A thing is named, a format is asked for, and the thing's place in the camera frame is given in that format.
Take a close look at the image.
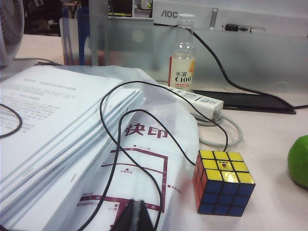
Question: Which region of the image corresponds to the clear drink bottle white cap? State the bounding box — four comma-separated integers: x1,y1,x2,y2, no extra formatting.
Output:
168,13,196,92

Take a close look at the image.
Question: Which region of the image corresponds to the stack of printed papers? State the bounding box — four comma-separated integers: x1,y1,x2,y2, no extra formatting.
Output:
0,66,147,224

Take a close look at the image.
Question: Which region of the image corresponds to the thick black cable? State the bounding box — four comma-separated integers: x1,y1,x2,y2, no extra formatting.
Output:
154,23,308,108

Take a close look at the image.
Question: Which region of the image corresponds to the white power strip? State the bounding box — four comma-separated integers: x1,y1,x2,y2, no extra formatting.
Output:
157,83,224,121

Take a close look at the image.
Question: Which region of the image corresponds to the grey power strip cable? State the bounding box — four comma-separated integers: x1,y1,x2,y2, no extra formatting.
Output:
192,113,244,147

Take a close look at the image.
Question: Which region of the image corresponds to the green plastic apple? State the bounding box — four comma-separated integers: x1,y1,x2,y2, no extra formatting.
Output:
288,135,308,191

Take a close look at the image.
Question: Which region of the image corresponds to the blue file holder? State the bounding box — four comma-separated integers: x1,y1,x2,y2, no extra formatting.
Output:
61,6,92,66

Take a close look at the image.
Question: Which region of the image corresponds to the colourful Rubik's cube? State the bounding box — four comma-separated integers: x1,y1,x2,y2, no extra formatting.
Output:
192,149,256,217

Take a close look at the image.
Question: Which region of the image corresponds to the thin black cable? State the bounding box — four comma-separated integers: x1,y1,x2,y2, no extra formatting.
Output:
0,80,229,231

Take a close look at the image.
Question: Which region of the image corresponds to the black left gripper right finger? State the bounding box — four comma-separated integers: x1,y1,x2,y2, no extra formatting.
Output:
137,200,155,231

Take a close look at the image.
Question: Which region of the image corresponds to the white monitor back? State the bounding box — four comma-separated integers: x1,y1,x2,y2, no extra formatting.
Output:
153,0,308,39

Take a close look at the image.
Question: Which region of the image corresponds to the white desk fan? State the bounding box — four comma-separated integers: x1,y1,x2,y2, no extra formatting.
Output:
0,0,26,69

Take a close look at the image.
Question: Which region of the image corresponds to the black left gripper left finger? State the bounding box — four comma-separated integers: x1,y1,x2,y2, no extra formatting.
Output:
113,199,136,231

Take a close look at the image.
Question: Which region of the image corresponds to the frosted glass desk partition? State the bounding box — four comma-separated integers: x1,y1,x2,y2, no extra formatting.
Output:
89,18,308,102

